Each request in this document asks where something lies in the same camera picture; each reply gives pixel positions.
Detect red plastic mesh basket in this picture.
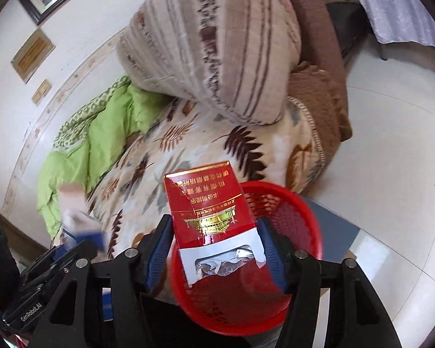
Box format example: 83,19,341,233
169,181,323,336

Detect small gold wall plaque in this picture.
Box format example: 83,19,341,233
32,79,52,104

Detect blue white small box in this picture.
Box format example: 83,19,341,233
58,183,106,252

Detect leaf-patterned fleece blanket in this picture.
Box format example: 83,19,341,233
88,97,328,258

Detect table with lilac cloth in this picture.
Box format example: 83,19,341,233
359,0,435,61

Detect green quilt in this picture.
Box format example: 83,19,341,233
37,75,172,238

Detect striped folded beige quilt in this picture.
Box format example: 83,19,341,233
117,0,302,126

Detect brown fleece blanket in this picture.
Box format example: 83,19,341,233
288,0,353,164

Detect red cigarette pack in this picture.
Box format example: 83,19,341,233
164,161,266,286

